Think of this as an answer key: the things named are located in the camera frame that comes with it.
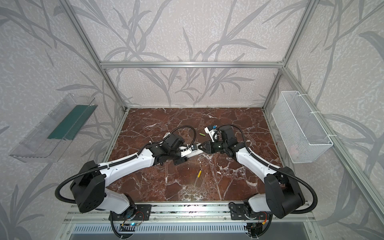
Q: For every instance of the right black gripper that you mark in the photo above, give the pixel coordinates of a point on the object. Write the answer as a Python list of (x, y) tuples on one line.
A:
[(213, 145)]

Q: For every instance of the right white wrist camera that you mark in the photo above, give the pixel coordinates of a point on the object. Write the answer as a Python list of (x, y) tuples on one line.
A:
[(213, 132)]

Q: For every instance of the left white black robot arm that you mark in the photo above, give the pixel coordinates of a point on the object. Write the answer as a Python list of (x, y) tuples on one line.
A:
[(89, 188)]

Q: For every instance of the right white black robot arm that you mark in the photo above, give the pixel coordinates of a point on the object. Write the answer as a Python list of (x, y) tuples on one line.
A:
[(284, 194)]

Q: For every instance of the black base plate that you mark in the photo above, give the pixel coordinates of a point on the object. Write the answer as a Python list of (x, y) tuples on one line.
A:
[(244, 212), (139, 212)]

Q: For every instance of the red white remote control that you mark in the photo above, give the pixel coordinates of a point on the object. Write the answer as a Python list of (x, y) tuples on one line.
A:
[(191, 154)]

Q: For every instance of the aluminium front rail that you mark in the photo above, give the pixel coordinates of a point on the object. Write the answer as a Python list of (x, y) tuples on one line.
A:
[(164, 212)]

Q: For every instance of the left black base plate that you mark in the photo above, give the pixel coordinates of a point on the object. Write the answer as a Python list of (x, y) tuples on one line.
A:
[(139, 212)]

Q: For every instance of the aluminium frame crossbar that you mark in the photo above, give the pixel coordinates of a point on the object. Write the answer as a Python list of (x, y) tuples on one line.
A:
[(110, 65)]

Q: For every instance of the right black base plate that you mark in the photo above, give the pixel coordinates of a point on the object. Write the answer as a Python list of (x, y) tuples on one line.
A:
[(244, 212)]

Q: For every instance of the clear plastic wall shelf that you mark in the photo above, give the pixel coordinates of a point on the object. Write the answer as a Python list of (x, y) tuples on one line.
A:
[(48, 141)]

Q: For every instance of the white wire mesh basket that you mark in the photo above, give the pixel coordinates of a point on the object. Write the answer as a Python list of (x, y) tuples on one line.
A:
[(301, 131)]

